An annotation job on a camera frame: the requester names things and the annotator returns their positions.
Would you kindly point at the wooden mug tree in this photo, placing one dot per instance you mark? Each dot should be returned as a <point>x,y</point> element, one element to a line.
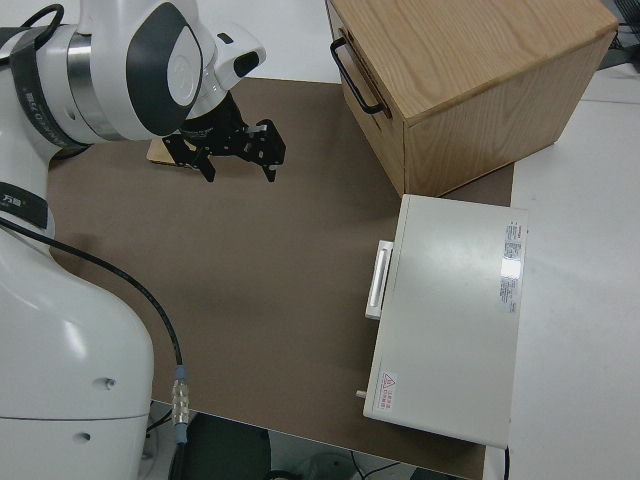
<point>157,152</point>

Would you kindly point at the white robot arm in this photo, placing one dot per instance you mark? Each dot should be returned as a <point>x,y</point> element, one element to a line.
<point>75,350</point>

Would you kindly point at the wooden drawer cabinet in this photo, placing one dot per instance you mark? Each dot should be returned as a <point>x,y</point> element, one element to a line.
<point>475,75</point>

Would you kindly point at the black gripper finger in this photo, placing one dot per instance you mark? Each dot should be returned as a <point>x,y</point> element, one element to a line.
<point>267,145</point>
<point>192,155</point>

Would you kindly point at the brown table mat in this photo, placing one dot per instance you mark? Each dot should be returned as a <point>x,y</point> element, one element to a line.
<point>250,250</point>

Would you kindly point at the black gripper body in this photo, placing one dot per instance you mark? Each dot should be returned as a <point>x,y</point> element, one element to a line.
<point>215,127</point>

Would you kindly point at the white toaster oven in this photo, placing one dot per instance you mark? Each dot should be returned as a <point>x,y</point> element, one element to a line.
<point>450,325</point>

